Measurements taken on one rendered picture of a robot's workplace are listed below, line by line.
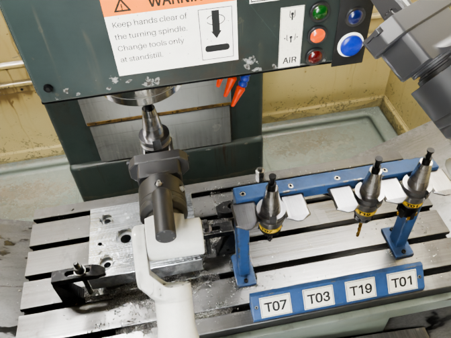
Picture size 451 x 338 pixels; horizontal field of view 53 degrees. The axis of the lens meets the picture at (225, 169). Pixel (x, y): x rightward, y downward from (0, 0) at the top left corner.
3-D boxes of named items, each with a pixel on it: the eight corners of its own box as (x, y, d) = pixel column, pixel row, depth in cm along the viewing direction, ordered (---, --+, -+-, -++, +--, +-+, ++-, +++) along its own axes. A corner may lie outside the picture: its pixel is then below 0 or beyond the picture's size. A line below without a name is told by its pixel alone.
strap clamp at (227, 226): (235, 253, 127) (233, 220, 116) (189, 261, 125) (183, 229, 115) (233, 243, 129) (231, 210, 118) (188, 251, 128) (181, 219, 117)
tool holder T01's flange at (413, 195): (419, 178, 103) (422, 170, 101) (435, 196, 99) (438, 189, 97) (394, 184, 102) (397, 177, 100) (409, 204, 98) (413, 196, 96)
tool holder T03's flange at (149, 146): (167, 129, 96) (166, 120, 95) (173, 148, 92) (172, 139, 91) (138, 136, 95) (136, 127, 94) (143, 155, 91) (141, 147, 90)
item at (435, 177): (458, 194, 98) (459, 192, 98) (435, 198, 98) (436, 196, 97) (441, 171, 103) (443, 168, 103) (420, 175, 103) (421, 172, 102)
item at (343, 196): (362, 210, 96) (362, 208, 96) (337, 214, 96) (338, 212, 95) (349, 186, 101) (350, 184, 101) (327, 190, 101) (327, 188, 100)
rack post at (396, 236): (413, 255, 123) (447, 184, 102) (394, 259, 123) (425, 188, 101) (397, 227, 130) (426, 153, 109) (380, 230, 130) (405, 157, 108)
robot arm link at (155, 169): (186, 139, 90) (193, 182, 81) (190, 172, 97) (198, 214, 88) (122, 148, 89) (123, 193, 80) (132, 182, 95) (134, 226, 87)
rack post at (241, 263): (256, 284, 120) (257, 216, 98) (237, 288, 119) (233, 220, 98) (249, 253, 126) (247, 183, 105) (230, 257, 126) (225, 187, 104)
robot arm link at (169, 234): (196, 215, 88) (205, 264, 81) (141, 222, 87) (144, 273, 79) (194, 176, 80) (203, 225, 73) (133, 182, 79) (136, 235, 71)
